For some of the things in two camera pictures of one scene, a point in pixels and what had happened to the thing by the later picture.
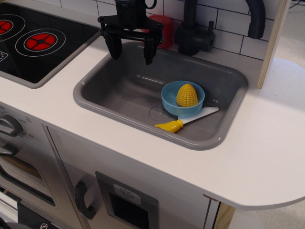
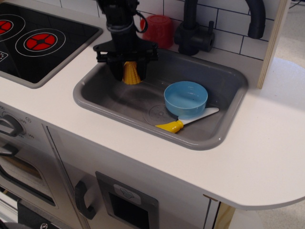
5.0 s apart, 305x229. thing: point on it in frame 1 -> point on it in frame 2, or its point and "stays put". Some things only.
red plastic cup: [167, 31] stays put
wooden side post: [278, 29] stays put
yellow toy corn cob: [187, 96] -> [131, 75]
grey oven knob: [10, 126] stays put
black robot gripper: [131, 21] -> [125, 46]
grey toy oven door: [25, 175] stays put
